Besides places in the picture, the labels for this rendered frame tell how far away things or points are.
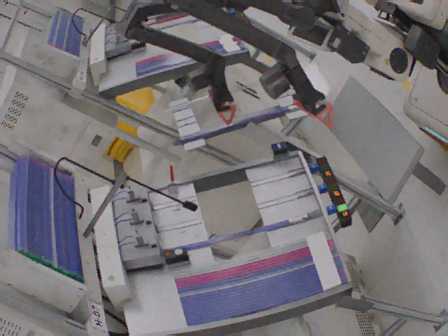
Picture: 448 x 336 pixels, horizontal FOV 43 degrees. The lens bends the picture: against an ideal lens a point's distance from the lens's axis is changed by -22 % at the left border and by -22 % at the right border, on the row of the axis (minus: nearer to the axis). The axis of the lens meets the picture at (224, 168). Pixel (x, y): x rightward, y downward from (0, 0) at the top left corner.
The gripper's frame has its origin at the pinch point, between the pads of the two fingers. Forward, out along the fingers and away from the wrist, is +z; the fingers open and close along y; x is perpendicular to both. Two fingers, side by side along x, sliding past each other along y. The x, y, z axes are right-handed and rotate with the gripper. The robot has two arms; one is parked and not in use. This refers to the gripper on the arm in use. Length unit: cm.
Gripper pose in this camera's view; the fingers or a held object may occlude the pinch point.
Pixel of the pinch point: (225, 115)
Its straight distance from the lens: 243.1
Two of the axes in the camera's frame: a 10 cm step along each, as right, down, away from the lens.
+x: 9.5, -2.9, 1.1
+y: 2.5, 5.5, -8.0
